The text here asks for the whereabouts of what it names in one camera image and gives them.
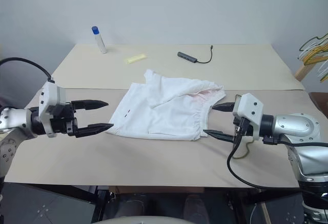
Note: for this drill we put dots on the black panel with white marks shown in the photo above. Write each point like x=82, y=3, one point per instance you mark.
x=284, y=211
x=43, y=206

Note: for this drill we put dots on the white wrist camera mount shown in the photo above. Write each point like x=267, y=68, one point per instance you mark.
x=51, y=93
x=248, y=106

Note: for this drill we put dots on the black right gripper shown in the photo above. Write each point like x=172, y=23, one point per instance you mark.
x=235, y=122

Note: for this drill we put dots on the wooden hanger rack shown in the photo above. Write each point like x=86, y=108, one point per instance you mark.
x=303, y=70

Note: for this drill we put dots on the grey USB hub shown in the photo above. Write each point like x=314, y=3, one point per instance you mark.
x=187, y=56

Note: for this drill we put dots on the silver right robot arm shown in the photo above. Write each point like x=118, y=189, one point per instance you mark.
x=299, y=126

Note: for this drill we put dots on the rack of clothes hangers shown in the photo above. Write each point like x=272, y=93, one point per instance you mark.
x=311, y=51

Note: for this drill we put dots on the grey robot torso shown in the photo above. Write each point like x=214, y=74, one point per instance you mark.
x=138, y=220

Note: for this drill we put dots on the pale yellow flat packet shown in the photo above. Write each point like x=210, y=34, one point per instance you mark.
x=135, y=58

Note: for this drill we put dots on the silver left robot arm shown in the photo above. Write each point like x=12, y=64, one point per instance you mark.
x=15, y=121

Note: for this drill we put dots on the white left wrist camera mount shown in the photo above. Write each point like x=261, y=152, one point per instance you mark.
x=51, y=93

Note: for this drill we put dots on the white shorts garment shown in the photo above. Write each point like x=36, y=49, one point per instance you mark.
x=166, y=111

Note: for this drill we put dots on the dark brown furniture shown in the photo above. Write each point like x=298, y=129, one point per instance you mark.
x=319, y=103

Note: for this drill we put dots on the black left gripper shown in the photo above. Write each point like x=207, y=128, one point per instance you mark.
x=64, y=121

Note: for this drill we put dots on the clear bottle with blue cap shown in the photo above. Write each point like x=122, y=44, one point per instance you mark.
x=100, y=42

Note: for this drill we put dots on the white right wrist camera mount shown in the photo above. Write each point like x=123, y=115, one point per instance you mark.
x=248, y=106

